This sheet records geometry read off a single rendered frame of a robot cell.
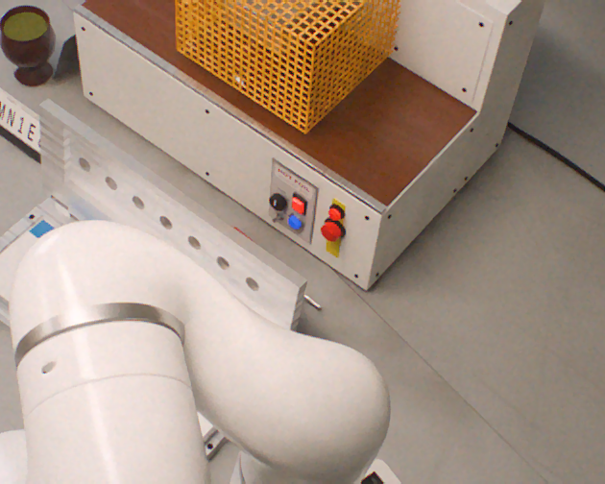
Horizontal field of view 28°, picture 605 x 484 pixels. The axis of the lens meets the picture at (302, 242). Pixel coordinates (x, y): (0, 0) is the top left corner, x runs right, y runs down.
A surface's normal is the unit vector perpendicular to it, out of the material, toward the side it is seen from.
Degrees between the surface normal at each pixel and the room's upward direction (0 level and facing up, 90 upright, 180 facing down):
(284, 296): 83
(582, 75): 0
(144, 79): 90
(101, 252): 14
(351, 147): 0
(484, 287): 0
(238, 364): 55
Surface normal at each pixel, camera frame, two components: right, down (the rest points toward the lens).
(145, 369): 0.51, -0.53
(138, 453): 0.22, -0.45
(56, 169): -0.61, 0.55
